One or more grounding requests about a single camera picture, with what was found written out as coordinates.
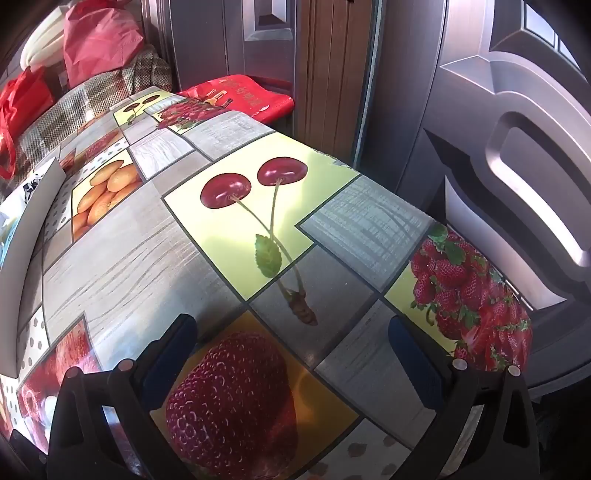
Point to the pink fabric bag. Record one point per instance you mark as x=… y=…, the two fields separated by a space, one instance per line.
x=97 y=41

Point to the grey panelled metal door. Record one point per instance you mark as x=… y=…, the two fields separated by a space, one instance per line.
x=207 y=41

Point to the brown wooden door frame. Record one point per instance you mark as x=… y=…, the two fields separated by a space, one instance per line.
x=332 y=69

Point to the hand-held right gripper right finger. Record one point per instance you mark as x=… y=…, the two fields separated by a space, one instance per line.
x=415 y=364

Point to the white cardboard box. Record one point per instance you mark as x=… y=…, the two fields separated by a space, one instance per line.
x=32 y=198

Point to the plaid cloth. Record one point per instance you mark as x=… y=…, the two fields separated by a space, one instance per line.
x=92 y=97

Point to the red printed tote bag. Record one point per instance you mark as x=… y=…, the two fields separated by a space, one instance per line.
x=249 y=94

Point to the fruit print tablecloth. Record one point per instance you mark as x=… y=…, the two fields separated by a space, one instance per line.
x=138 y=277

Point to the red shopping bag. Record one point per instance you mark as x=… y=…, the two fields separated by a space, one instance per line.
x=23 y=97

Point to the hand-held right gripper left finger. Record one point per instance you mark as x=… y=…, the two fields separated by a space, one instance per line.
x=168 y=353

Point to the white foam cushion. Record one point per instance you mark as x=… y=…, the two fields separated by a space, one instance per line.
x=41 y=46

